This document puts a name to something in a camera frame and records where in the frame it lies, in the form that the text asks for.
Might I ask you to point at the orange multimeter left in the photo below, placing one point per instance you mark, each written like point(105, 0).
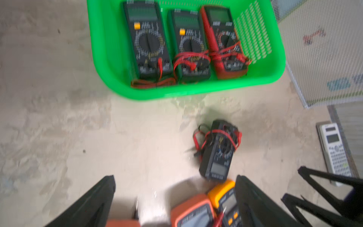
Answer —
point(123, 223)

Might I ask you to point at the clear plastic holder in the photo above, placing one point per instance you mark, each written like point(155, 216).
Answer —
point(323, 43)

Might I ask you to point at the dark green multimeter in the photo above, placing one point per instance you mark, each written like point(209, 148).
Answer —
point(153, 64)
point(191, 59)

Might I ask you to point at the orange multimeter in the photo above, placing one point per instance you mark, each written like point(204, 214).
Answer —
point(123, 223)
point(197, 211)

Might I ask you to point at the yellow multimeter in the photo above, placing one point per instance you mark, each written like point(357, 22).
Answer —
point(224, 202)

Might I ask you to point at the orange multimeter centre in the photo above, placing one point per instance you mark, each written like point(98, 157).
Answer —
point(197, 211)

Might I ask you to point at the red multimeter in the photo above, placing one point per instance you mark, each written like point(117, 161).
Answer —
point(224, 44)

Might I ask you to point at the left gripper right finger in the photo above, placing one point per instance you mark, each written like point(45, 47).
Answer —
point(257, 209)

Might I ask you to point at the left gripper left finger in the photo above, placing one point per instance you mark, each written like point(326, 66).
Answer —
point(90, 210)

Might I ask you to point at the white calculator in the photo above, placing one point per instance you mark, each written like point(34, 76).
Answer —
point(333, 149)

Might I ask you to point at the green plastic basket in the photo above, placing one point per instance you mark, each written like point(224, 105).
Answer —
point(113, 56)

